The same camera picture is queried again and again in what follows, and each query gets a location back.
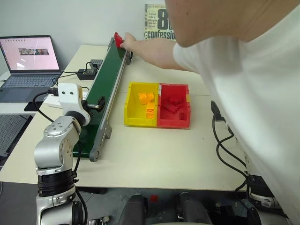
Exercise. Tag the red plastic bin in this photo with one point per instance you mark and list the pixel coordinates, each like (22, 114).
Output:
(173, 122)

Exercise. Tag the person's head and neck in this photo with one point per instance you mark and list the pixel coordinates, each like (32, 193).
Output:
(211, 18)

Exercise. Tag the yellowed printed poster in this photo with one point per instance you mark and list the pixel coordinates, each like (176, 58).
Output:
(153, 23)

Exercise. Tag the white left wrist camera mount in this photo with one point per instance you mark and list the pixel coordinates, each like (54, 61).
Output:
(68, 98)

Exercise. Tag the person's white t-shirt torso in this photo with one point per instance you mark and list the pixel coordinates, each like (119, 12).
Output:
(253, 98)

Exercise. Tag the black power adapter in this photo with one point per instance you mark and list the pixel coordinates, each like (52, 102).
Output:
(86, 73)

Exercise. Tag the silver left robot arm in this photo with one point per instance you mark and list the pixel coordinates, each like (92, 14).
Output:
(54, 145)

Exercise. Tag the red toy brick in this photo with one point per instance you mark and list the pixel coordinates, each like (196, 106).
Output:
(171, 108)
(174, 100)
(118, 40)

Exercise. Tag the open grey laptop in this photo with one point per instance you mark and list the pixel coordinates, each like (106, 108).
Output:
(30, 70)

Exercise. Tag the green conveyor belt grey frame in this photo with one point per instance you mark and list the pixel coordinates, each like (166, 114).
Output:
(106, 70)

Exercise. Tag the orange printed cube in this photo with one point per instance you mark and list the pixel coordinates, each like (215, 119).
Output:
(151, 96)
(142, 98)
(150, 111)

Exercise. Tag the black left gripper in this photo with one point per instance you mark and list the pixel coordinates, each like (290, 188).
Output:
(84, 104)

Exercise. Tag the yellow plastic bin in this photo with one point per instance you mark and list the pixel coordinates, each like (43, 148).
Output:
(137, 117)

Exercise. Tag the black perforated board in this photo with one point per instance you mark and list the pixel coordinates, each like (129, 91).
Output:
(11, 133)

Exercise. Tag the black mouse pad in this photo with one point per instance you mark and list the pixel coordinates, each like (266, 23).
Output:
(32, 106)

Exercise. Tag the person's bare forearm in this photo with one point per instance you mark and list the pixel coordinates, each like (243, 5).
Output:
(159, 55)

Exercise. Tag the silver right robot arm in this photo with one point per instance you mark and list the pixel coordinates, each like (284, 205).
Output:
(260, 189)

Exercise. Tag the person's bare hand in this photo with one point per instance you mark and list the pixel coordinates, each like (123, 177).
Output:
(130, 42)

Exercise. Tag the small black keypad controller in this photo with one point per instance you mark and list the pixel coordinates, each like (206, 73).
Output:
(96, 62)

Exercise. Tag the small red block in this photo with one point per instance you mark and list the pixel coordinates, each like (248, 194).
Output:
(154, 198)

